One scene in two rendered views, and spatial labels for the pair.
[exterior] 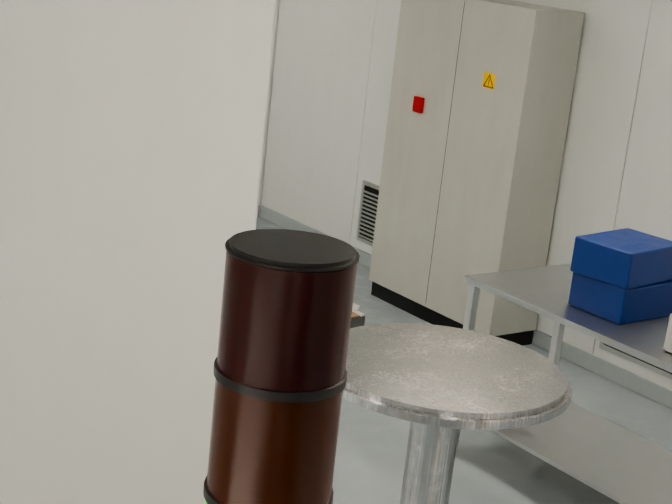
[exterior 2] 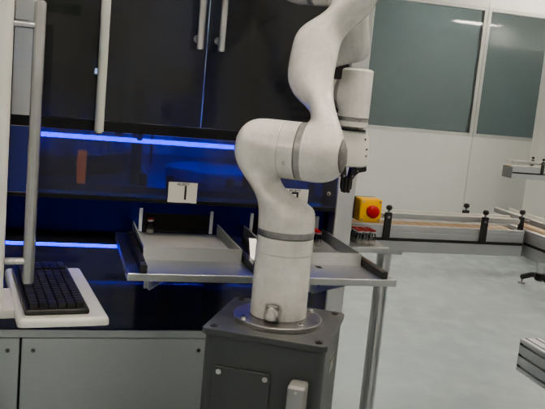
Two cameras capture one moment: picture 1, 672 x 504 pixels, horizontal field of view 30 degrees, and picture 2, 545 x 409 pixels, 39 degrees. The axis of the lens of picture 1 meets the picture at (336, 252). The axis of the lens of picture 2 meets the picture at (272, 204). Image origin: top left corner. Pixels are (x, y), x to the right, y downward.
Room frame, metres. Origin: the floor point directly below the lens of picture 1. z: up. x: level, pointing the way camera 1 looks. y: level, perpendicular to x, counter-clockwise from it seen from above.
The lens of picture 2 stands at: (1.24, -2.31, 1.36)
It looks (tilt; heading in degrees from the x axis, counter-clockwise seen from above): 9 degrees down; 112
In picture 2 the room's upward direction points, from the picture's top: 5 degrees clockwise
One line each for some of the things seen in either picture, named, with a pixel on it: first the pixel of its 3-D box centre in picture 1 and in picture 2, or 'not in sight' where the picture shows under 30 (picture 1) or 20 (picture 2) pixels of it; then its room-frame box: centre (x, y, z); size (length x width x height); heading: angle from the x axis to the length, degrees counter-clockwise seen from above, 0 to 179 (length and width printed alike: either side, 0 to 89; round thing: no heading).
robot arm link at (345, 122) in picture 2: not in sight; (353, 122); (0.63, -0.27, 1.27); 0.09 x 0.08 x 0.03; 37
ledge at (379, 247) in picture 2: not in sight; (362, 244); (0.60, 0.09, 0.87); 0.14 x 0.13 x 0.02; 128
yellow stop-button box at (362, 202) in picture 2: not in sight; (366, 208); (0.61, 0.05, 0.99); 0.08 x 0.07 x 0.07; 128
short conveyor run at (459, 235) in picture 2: not in sight; (426, 226); (0.75, 0.34, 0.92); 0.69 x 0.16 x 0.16; 38
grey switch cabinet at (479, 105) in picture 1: (465, 164); not in sight; (7.76, -0.75, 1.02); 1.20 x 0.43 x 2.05; 38
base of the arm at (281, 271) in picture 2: not in sight; (281, 277); (0.67, -0.80, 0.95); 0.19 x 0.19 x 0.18
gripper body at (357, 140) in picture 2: not in sight; (349, 145); (0.63, -0.27, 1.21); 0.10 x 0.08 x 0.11; 37
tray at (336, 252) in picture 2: not in sight; (298, 244); (0.48, -0.20, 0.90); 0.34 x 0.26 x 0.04; 128
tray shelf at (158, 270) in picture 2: not in sight; (246, 257); (0.39, -0.35, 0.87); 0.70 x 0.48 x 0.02; 38
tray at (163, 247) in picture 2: not in sight; (183, 240); (0.21, -0.40, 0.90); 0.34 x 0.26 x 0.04; 128
